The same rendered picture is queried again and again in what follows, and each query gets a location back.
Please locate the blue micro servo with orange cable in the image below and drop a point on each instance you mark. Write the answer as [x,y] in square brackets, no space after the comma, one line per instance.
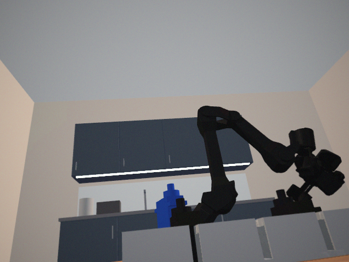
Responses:
[164,206]

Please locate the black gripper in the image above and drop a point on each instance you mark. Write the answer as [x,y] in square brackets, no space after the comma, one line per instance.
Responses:
[326,159]

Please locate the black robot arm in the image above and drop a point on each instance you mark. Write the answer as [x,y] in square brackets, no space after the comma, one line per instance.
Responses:
[222,197]

